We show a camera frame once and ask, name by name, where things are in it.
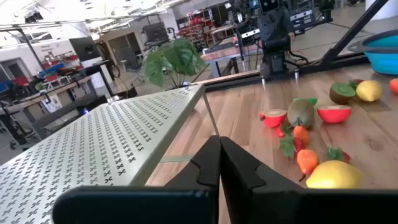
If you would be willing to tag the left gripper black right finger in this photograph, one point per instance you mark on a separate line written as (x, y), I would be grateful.
(264, 205)

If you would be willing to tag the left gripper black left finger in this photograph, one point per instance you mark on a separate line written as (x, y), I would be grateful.
(186, 205)

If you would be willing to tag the orange toy pear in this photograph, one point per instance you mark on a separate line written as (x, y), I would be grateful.
(301, 134)
(307, 160)
(394, 86)

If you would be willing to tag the halved kiwi toy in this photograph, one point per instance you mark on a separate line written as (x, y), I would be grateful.
(300, 113)

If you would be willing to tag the blue collapsible colander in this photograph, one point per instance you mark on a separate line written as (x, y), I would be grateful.
(382, 62)

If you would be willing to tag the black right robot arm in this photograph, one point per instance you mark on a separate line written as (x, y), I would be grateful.
(273, 49)

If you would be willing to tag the yellow toy lemon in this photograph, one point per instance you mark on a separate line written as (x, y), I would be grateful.
(369, 91)
(334, 175)

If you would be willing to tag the green perforated metal riser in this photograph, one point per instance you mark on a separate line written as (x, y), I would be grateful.
(93, 149)

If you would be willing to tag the toy kiwi half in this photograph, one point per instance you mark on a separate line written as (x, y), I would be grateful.
(342, 93)

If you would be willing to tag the green plant in white pot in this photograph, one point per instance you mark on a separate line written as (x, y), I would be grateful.
(180, 56)

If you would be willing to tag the wooden workbench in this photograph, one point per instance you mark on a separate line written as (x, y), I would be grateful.
(224, 53)

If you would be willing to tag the person's hand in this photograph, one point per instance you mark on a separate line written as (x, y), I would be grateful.
(292, 36)

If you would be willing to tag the shelf with red bins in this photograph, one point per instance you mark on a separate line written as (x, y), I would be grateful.
(196, 28)

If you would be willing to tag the long wooden desk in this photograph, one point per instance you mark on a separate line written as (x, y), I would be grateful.
(46, 93)

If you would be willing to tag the black computer monitor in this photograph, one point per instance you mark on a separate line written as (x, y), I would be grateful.
(84, 48)

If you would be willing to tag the black aluminium table frame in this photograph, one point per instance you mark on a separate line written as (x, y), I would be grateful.
(342, 60)

